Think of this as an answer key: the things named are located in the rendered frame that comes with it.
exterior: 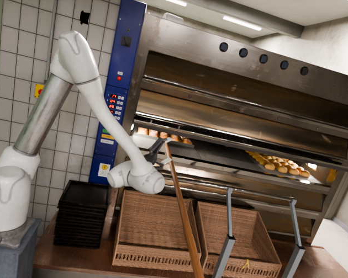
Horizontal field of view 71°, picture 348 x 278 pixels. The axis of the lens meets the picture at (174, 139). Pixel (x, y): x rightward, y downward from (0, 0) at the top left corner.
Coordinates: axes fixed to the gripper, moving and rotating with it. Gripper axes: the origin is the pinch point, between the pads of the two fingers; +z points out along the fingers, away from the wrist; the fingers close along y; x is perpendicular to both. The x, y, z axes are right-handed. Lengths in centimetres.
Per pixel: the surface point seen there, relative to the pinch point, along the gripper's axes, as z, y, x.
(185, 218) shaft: -29.1, 8.8, 35.3
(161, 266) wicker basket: -19, 74, 11
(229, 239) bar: 6, 46, 43
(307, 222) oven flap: 116, 98, 71
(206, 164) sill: 50, 36, -3
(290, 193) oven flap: 103, 67, 52
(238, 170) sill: 69, 42, 16
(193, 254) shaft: -43, 5, 50
